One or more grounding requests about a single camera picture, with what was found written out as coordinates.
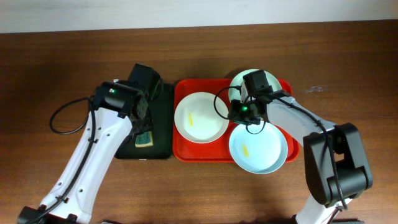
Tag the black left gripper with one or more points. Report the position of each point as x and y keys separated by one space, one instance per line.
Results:
x=148 y=126

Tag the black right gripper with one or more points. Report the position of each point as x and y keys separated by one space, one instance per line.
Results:
x=234 y=116

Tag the yellow green sponge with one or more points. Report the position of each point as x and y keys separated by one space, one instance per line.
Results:
x=144 y=140

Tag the light blue plate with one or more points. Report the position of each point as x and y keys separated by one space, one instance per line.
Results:
x=258 y=149

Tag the white plate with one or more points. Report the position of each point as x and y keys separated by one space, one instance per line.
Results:
x=201 y=117

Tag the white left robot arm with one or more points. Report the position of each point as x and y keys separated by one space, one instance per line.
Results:
x=116 y=112

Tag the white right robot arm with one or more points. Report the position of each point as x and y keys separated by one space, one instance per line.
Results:
x=336 y=166

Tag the black plastic tray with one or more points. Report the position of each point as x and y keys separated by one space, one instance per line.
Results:
x=162 y=112

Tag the green plate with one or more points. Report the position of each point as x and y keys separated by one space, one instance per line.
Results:
x=234 y=94

